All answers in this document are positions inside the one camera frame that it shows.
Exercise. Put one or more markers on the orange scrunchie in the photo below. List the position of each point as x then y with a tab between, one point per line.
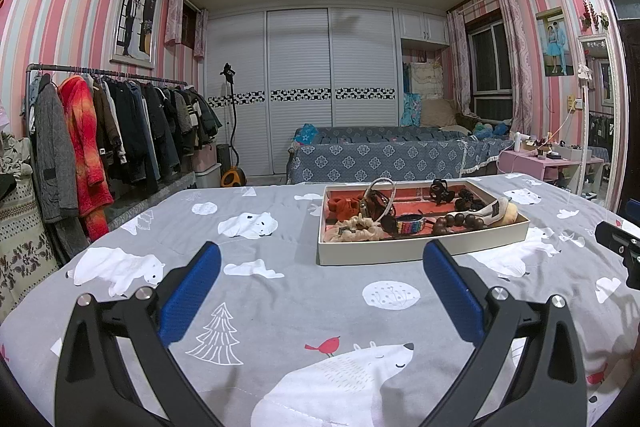
345	207

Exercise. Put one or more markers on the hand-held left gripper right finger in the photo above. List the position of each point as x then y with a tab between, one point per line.
452	289

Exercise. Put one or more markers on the beige tray with red lining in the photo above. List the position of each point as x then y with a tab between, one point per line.
400	252

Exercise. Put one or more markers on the pink shelf unit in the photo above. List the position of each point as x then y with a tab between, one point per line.
520	162

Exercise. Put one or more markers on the black hair clip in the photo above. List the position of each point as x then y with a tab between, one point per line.
442	192

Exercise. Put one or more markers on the wall socket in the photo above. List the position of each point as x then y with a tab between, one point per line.
575	103

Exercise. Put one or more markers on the bed with blue patterned cover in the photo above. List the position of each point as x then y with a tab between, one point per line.
375	154

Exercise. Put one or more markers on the beige pillow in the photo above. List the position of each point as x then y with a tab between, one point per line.
439	113

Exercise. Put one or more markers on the pink patterned curtain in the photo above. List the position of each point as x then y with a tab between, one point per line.
457	62
520	57

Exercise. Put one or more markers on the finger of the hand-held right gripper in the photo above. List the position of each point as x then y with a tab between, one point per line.
625	247

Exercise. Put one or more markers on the floral patterned cloth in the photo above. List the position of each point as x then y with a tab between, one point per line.
25	252

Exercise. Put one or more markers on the grey storage box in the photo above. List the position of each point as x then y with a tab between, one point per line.
207	179

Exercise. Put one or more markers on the white wardrobe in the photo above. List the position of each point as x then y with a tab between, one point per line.
300	52

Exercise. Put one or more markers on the metal clothes rack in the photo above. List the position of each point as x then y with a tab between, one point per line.
100	71

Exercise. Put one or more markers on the small pink curtain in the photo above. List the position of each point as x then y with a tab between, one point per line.
174	14

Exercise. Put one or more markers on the blue hanging cloth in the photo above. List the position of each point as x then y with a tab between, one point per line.
412	102

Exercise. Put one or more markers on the yellow plush hair clip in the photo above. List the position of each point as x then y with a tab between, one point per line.
507	212

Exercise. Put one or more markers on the couple wall poster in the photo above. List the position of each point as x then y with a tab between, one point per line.
554	42

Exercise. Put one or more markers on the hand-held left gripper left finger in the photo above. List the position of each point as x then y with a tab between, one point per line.
192	287

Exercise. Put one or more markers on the framed wedding wall poster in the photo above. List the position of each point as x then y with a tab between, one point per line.
135	17

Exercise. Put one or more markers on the beige furry scrunchie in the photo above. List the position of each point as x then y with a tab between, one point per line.
357	227

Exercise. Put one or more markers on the pink storage box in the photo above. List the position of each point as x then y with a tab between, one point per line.
205	157

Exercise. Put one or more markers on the beige headband hoop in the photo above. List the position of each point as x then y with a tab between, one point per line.
410	224

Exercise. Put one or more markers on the grey polar bear blanket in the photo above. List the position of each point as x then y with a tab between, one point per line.
300	297

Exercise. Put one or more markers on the garment steamer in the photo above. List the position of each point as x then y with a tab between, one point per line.
232	177

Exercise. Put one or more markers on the white hair dryer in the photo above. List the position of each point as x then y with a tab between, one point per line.
518	142

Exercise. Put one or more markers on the row of hanging clothes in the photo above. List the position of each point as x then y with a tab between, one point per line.
135	127

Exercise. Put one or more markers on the blue cloth bundle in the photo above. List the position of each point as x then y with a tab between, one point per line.
492	131

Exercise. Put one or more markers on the red artificial flowers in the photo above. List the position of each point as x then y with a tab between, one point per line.
595	17

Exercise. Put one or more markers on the window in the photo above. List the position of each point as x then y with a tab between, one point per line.
492	62

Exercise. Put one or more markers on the pile of clothes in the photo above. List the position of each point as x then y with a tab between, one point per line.
15	157

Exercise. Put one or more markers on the white standing mirror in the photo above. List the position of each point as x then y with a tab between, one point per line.
600	107

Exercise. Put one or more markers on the blue plastic bag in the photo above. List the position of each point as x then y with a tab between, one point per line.
306	135

